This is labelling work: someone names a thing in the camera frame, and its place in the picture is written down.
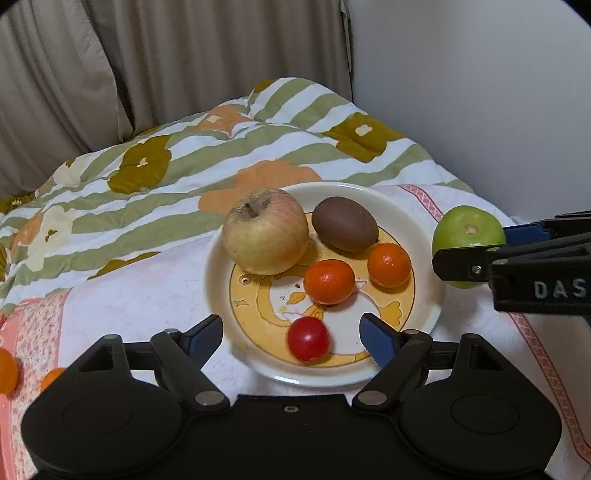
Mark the cream plate with bear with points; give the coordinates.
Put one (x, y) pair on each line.
(369, 253)

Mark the large orange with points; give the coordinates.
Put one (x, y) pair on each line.
(9, 372)
(50, 377)

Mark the brown kiwi fruit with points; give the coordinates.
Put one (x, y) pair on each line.
(344, 224)

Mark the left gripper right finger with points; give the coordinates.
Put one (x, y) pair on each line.
(399, 355)

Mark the green apple back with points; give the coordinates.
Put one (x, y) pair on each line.
(467, 226)

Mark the beige curtain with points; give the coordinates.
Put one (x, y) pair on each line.
(78, 76)

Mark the floral striped quilt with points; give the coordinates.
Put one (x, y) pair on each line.
(175, 183)

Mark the large yellow-red apple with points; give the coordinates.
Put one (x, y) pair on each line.
(266, 232)

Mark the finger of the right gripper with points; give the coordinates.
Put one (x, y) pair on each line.
(466, 264)
(524, 234)

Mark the pink floral towel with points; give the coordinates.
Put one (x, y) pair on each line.
(164, 291)

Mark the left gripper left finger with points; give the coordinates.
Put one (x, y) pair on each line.
(181, 357)

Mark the small mandarin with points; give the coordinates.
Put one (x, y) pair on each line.
(389, 265)
(330, 282)

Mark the red cherry tomato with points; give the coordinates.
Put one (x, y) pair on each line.
(308, 339)

